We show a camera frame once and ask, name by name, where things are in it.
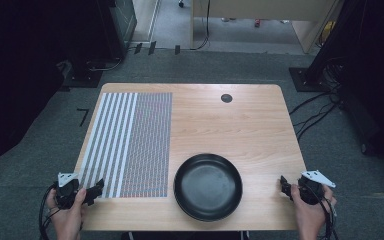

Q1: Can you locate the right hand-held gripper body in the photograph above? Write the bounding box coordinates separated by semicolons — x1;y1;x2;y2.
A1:
297;169;337;206

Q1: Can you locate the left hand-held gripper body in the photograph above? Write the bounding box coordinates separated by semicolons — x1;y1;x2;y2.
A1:
54;171;81;210

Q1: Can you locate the black metal stand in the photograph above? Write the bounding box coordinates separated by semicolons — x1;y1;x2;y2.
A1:
288;0;369;93
61;49;105;89

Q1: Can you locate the black floor cable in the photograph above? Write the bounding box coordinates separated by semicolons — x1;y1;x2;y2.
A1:
293;101;340;142
288;90;335;116

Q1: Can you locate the grey floor cable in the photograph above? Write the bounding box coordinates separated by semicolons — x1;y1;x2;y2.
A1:
87;57;124;72

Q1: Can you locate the dark curtain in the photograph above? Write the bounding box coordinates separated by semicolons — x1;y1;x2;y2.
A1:
339;0;384;169
0;0;102;179

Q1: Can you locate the person's right hand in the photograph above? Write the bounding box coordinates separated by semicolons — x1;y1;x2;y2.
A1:
290;183;338;232

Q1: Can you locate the striped woven placemat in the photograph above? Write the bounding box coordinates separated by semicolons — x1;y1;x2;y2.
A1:
78;92;173;199

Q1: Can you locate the person's left hand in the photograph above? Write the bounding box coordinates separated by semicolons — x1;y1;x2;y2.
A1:
45;187;87;233

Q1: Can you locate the left hand-held gripper cable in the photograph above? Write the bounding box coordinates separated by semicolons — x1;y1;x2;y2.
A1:
38;183;61;240

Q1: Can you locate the hand-held gripper cable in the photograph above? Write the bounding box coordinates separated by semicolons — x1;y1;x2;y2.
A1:
38;183;61;240
308;186;340;240

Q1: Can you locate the right hand-held gripper cable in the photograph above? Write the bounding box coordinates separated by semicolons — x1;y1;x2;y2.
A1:
308;186;340;240

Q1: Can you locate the black hanging cable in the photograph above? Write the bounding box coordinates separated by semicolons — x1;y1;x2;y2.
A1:
190;0;212;52

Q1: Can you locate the yellow object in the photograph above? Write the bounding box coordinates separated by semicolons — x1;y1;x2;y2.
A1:
318;20;336;47

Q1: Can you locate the dark cabinet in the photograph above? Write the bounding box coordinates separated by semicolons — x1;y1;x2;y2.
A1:
96;0;138;62

